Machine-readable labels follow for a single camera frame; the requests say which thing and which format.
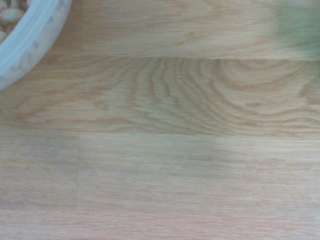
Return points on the green round container lid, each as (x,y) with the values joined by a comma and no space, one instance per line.
(300,22)

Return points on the clear round food container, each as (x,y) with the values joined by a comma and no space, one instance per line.
(32,42)

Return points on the cereal rings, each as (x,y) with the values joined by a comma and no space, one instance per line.
(10,15)

